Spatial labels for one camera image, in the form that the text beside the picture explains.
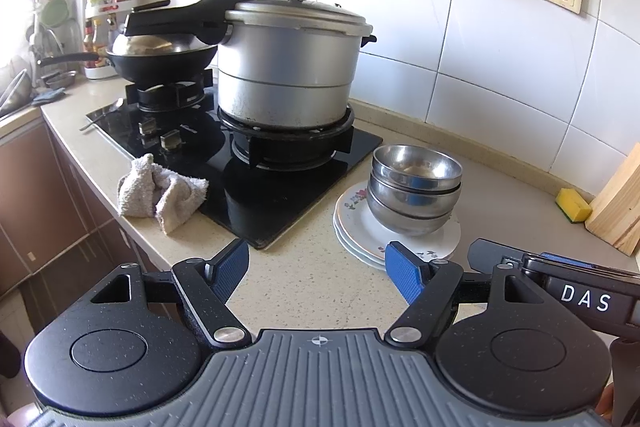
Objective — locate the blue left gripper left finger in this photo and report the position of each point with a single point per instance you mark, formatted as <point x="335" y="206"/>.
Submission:
<point x="226" y="270"/>

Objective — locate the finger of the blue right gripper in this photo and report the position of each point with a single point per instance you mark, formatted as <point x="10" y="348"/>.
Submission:
<point x="567" y="261"/>

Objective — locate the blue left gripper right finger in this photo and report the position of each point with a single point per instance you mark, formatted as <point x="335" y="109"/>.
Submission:
<point x="409" y="273"/>

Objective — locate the steel bowl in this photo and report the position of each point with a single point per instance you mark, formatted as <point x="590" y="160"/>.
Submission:
<point x="417" y="168"/>
<point x="417" y="204"/>
<point x="402" y="224"/>

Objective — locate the pink flower plate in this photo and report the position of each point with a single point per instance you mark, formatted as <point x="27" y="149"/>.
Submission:
<point x="339" y="230"/>
<point x="370" y="262"/>

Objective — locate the multicolour flower rimmed plate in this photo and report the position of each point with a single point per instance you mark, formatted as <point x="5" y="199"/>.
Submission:
<point x="359" y="225"/>

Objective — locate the brown kitchen cabinet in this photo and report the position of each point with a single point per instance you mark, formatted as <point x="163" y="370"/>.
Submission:
<point x="47" y="208"/>

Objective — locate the yellow sponge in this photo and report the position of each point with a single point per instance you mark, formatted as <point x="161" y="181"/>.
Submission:
<point x="573" y="205"/>

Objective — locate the wooden knife block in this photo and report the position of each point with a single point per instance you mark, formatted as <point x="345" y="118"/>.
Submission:
<point x="615" y="210"/>

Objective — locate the black gas stove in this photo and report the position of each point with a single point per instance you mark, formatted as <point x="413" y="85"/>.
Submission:
<point x="260" y="182"/>

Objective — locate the white dish cloth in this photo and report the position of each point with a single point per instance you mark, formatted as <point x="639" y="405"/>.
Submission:
<point x="150" y="190"/>

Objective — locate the silver pressure cooker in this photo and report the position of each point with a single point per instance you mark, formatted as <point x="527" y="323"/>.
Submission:
<point x="288" y="64"/>

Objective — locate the black wok with lid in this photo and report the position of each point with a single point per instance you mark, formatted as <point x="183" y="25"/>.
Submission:
<point x="159" y="44"/>

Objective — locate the condiment bottles rack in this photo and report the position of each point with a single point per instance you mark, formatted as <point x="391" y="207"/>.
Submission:
<point x="104" y="20"/>

